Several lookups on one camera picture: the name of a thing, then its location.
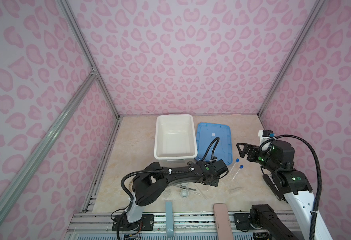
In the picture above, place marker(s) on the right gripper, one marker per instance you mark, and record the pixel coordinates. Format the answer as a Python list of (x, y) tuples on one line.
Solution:
[(254, 149)]

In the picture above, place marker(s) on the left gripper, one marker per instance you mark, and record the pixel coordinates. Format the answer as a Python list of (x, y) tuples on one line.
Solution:
[(217, 181)]

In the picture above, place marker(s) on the white plastic bin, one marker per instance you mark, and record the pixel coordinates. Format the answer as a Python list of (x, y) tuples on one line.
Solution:
[(175, 140)]

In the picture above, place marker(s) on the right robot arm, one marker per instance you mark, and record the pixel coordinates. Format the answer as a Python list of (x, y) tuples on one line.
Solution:
[(289, 184)]

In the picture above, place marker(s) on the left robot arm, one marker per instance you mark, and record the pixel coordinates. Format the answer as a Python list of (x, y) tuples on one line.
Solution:
[(145, 187)]

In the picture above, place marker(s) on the glass stirring rod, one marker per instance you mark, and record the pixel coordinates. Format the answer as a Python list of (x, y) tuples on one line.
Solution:
[(200, 191)]

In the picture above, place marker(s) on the blue plastic lid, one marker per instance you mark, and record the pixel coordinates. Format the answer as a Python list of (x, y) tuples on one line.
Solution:
[(214, 143)]

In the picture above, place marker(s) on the metal tweezers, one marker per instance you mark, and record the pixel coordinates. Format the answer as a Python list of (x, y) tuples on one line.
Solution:
[(186, 188)]

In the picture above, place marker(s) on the small white ceramic dish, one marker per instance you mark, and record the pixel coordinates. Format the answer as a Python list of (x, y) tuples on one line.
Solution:
[(184, 193)]

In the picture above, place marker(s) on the clear glass beaker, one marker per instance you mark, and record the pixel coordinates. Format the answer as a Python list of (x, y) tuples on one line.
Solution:
[(167, 194)]

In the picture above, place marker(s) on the light blue clamp bar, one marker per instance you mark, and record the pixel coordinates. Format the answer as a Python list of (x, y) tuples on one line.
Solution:
[(170, 232)]

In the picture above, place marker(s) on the pink clamp bar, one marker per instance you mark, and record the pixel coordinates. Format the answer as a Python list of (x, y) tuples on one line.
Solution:
[(222, 222)]

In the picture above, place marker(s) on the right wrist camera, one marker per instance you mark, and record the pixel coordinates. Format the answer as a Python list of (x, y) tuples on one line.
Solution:
[(264, 135)]

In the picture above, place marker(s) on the aluminium mounting rail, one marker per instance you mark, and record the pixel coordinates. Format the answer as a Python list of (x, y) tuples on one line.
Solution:
[(187, 226)]

